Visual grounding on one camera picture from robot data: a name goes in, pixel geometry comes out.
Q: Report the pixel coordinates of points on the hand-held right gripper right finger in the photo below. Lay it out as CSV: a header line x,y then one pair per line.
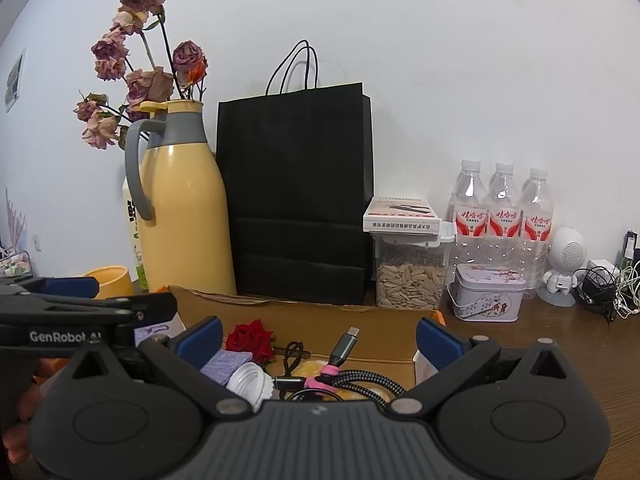
x,y
440,342

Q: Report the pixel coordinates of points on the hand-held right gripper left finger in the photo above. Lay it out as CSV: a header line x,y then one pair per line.
x,y
200,341

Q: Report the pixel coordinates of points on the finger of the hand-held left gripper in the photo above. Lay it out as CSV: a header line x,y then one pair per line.
x,y
70,287
150,305

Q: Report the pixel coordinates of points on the purple tissue packet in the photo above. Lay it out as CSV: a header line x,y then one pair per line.
x,y
225,365

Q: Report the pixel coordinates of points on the red rose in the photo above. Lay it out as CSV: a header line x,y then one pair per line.
x,y
247,340

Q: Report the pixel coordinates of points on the orange cardboard box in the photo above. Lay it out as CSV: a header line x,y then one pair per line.
x,y
380,340

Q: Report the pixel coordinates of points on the white ribbed lid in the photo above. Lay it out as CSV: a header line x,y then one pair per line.
x,y
247,382

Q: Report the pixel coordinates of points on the plush sheep toy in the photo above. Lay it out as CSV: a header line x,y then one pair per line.
x,y
312,366

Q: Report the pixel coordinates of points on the person's left hand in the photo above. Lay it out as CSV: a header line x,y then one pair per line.
x,y
17,442

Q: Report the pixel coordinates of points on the yellow mug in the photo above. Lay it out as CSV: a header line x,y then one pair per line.
x,y
117,280

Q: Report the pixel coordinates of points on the printed tin box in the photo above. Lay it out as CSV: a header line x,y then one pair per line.
x,y
487,295

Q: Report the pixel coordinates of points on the clear seed container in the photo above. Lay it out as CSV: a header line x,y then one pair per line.
x,y
410,280

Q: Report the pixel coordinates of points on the white milk carton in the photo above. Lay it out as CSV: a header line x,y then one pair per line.
x,y
131,230

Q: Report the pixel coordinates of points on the yellow thermos jug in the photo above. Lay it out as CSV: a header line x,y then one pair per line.
x,y
190,210

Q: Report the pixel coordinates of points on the flat white box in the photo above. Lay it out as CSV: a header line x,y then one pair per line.
x,y
400,215

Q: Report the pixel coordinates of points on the clear water bottle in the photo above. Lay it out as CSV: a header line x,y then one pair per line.
x,y
504,210
467,210
535,220

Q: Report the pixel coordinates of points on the white robot speaker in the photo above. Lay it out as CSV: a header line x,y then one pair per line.
x,y
567,250

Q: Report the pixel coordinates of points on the black paper bag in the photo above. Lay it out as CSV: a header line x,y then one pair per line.
x,y
300,185

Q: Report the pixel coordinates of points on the small dark bottle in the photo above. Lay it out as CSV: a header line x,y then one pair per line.
x,y
630,252

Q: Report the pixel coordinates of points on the dried rose bouquet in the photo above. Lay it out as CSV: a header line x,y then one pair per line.
x,y
145,85

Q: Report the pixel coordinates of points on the wall poster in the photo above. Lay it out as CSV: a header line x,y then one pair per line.
x,y
15,80

